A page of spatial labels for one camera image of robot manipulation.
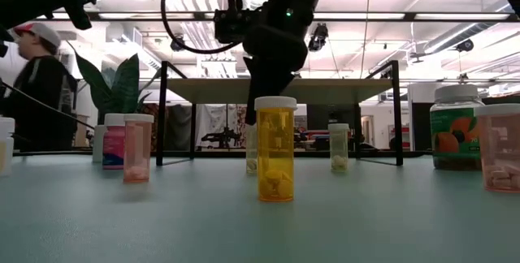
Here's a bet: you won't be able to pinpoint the black cabinet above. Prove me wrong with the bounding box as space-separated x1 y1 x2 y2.
412 101 432 153

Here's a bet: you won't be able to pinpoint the person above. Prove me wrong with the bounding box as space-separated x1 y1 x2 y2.
0 21 79 153

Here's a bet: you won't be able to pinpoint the green table mat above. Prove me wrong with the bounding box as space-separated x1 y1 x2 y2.
0 155 520 263

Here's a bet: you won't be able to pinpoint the black ceiling spotlight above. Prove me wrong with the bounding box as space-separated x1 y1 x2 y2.
454 38 475 53
307 22 329 53
169 35 187 53

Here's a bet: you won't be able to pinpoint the red dotted hanging cloth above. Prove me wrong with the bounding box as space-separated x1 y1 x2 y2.
236 105 248 149

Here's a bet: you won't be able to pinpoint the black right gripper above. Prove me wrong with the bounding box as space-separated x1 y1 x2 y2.
242 0 314 125

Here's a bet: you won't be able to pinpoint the green label gummy jar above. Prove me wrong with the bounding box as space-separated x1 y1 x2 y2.
429 84 487 171

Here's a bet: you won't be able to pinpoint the amber pill vial white cap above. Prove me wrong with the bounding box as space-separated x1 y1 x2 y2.
254 95 298 203

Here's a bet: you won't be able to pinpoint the pink label medicine bottle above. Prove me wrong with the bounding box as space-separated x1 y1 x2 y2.
102 112 127 170

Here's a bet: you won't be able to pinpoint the white hanging cloth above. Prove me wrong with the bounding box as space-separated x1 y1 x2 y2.
197 104 236 150

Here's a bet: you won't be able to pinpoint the black table frame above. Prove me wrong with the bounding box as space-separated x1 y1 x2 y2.
11 149 520 158

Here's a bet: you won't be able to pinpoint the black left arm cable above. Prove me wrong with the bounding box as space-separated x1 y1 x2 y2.
0 79 97 130

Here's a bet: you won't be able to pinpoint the black overhead frame bar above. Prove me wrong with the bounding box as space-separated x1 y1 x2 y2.
36 10 520 23

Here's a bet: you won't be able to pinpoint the wooden shelf black metal legs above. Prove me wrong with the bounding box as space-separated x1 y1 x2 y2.
156 59 404 167

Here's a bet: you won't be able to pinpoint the white plastic medicine bottle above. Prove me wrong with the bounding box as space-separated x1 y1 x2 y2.
0 116 16 177

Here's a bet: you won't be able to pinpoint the green snake plant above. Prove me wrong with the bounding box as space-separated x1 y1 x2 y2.
67 41 162 126

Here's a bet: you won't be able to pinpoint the white plant pot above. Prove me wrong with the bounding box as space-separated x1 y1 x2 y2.
92 123 106 163

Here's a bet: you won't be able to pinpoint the pale green pill vial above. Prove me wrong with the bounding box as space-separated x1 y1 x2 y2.
327 123 350 174

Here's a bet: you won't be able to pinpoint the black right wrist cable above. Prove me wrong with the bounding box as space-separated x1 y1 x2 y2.
160 0 245 55

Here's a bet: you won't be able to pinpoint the pink pill vial white cap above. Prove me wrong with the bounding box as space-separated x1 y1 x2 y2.
123 113 155 184
474 103 520 194

